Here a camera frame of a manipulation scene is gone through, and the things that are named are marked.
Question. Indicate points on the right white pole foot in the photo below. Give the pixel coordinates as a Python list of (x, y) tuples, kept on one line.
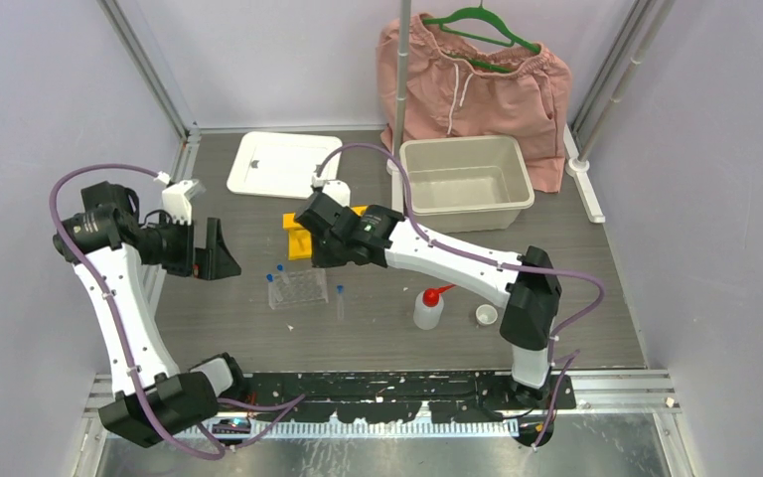
[(578, 171)]

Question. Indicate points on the grey rack pole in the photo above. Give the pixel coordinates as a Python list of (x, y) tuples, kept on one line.
[(401, 76)]

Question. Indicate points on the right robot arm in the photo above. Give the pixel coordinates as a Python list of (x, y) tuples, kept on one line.
[(519, 284)]

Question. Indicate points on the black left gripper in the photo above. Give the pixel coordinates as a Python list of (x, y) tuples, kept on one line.
[(215, 261)]

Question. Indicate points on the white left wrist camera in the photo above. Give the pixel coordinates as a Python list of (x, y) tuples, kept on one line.
[(176, 200)]

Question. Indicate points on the yellow test tube rack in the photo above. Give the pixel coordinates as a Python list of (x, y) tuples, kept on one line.
[(298, 238)]

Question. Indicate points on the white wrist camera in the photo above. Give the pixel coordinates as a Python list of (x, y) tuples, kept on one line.
[(336, 189), (176, 200)]

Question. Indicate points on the beige plastic bin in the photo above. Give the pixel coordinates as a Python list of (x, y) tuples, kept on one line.
[(467, 184)]

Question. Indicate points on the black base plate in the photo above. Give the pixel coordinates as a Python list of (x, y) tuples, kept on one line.
[(397, 397)]

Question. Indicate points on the small white cup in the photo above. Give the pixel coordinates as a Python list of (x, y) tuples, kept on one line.
[(486, 315)]

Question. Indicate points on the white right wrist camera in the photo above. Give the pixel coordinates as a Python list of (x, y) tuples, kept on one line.
[(336, 189)]

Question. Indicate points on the clear acrylic tube rack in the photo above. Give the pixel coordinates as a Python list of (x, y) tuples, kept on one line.
[(306, 287)]

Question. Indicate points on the red capped wash bottle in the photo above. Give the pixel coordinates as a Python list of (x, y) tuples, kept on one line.
[(428, 307)]

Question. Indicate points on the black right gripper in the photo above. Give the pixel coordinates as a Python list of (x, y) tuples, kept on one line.
[(321, 258)]

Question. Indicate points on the white plastic bin lid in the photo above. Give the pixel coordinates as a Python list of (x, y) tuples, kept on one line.
[(279, 165)]

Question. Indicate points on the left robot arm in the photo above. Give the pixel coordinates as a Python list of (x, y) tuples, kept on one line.
[(117, 247)]

